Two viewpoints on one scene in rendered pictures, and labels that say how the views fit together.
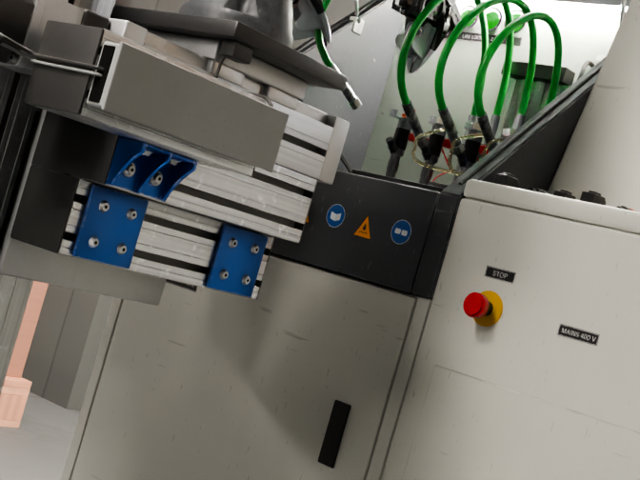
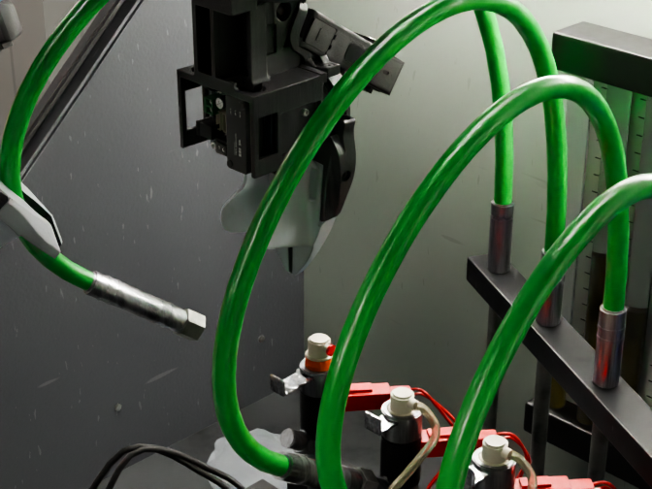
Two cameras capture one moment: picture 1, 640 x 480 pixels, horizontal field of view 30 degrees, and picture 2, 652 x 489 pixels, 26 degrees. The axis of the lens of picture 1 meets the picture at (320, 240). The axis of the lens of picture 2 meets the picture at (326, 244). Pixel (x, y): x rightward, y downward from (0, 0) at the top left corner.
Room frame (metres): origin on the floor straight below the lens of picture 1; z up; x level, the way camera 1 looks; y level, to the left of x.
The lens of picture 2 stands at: (1.35, -0.16, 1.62)
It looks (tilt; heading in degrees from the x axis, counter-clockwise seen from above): 26 degrees down; 4
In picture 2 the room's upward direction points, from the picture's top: straight up
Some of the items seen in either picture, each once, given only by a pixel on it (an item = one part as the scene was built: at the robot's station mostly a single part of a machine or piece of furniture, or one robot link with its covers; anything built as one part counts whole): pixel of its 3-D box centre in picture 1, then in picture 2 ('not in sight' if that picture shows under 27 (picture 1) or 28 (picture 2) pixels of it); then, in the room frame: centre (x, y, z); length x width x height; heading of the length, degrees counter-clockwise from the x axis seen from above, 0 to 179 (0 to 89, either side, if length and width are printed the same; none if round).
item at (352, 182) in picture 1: (289, 209); not in sight; (2.02, 0.07, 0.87); 0.62 x 0.04 x 0.16; 49
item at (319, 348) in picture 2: not in sight; (320, 355); (2.20, -0.09, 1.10); 0.02 x 0.02 x 0.03
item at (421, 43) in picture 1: (419, 47); (290, 224); (2.16, -0.08, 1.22); 0.06 x 0.03 x 0.09; 139
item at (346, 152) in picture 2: (434, 27); (319, 153); (2.18, -0.09, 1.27); 0.05 x 0.02 x 0.09; 49
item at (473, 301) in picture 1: (480, 306); not in sight; (1.70, -0.24, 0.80); 0.05 x 0.04 x 0.05; 49
